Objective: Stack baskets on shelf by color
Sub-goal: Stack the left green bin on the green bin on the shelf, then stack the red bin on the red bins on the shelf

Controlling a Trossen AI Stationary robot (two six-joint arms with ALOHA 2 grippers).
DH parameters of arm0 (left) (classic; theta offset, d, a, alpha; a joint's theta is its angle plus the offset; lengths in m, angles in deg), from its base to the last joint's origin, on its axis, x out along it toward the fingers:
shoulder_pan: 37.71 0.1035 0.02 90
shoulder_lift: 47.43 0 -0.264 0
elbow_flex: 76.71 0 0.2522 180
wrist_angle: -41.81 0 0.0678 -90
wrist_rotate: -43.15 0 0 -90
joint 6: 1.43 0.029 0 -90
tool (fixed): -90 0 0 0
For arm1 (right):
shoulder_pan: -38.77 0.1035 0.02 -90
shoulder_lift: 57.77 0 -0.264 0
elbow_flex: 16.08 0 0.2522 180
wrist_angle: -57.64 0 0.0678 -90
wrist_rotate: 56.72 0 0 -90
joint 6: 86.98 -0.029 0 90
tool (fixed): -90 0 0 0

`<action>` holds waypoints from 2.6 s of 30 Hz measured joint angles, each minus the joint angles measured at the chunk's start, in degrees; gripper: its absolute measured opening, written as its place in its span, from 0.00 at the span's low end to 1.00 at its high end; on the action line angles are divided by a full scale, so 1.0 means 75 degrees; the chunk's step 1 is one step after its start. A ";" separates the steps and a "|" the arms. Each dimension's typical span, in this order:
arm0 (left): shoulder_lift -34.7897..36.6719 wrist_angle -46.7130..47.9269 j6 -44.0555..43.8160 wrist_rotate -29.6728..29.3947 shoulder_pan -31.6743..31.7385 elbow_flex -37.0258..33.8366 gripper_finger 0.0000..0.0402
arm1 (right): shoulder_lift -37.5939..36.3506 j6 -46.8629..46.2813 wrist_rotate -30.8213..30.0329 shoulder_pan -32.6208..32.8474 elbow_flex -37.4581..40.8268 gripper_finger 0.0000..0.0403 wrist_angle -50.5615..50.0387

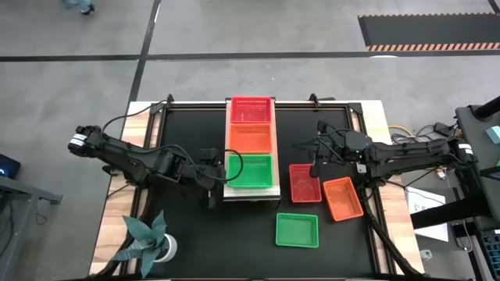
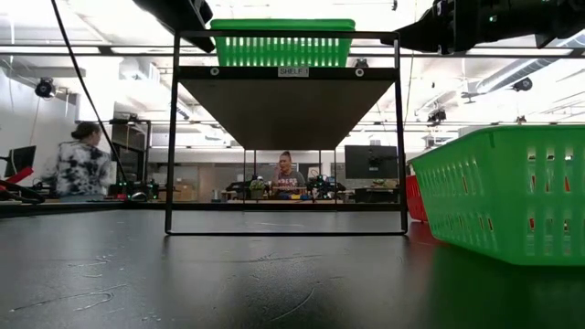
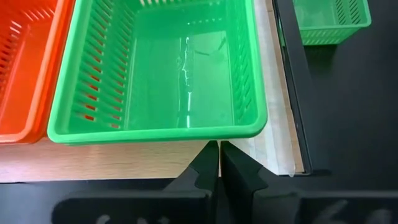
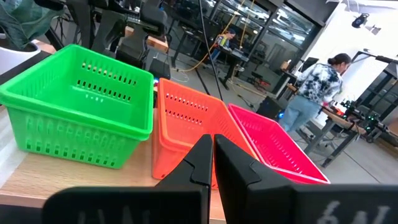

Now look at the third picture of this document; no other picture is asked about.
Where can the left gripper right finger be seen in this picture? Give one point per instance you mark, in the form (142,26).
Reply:
(236,174)

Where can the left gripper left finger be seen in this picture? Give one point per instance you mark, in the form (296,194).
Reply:
(206,174)

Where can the green plastic basket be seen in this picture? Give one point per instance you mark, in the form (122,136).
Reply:
(161,77)
(323,18)

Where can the orange plastic basket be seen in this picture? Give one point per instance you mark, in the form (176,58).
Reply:
(21,77)

